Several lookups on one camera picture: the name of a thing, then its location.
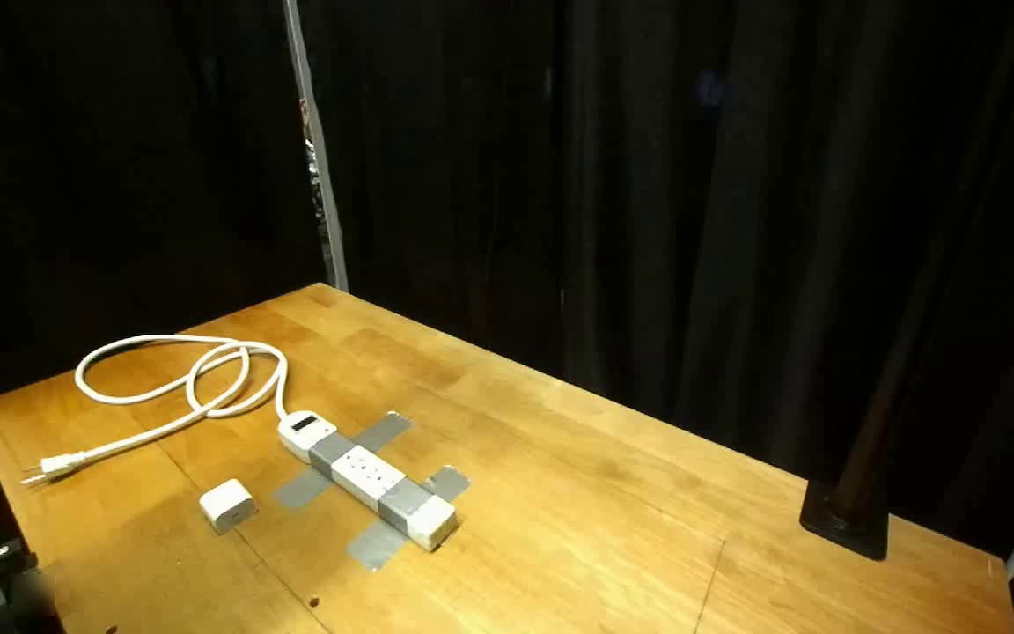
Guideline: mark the white charger head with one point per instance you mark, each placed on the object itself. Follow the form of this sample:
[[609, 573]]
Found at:
[[226, 506]]

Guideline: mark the black curtain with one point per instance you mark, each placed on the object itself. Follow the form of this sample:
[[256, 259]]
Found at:
[[648, 177]]

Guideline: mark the white power strip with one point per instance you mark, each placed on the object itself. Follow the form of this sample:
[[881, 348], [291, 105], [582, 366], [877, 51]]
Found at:
[[367, 470]]

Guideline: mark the silver metal pole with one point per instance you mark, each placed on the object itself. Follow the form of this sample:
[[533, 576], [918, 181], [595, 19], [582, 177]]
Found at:
[[322, 189]]

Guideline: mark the black pole with base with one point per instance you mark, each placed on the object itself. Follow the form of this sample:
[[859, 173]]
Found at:
[[842, 517]]

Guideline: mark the grey duct tape strip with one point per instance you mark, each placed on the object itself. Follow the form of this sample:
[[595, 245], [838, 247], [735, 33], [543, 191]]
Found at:
[[374, 548], [300, 488]]

